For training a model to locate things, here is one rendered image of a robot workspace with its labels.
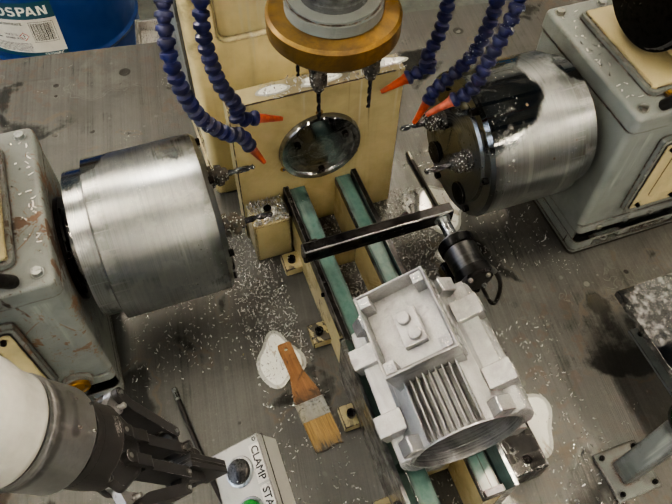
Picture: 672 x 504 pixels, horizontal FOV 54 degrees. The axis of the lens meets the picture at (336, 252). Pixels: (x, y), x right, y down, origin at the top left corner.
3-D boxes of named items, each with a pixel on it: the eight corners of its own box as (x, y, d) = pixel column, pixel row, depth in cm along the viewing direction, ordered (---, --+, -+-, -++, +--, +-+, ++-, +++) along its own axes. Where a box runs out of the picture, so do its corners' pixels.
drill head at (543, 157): (377, 155, 128) (388, 51, 107) (562, 107, 136) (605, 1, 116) (431, 258, 115) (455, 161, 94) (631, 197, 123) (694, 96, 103)
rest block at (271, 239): (250, 237, 131) (244, 200, 121) (283, 228, 132) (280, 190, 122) (258, 261, 128) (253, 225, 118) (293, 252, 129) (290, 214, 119)
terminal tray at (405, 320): (367, 318, 94) (350, 300, 88) (435, 284, 92) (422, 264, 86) (398, 394, 88) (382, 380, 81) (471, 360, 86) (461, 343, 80)
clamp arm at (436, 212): (445, 209, 110) (299, 251, 105) (448, 198, 108) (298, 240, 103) (454, 225, 109) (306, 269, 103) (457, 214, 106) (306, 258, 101)
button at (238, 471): (231, 466, 81) (223, 464, 80) (251, 455, 81) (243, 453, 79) (237, 489, 80) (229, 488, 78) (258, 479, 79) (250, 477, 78)
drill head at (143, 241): (21, 249, 115) (-46, 150, 94) (227, 195, 122) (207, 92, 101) (36, 377, 102) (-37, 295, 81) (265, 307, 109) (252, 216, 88)
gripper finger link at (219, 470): (191, 458, 69) (192, 465, 69) (226, 466, 75) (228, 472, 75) (167, 470, 70) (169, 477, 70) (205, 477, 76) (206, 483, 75)
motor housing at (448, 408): (373, 360, 107) (331, 322, 91) (480, 309, 104) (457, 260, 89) (421, 480, 97) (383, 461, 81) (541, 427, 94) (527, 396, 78)
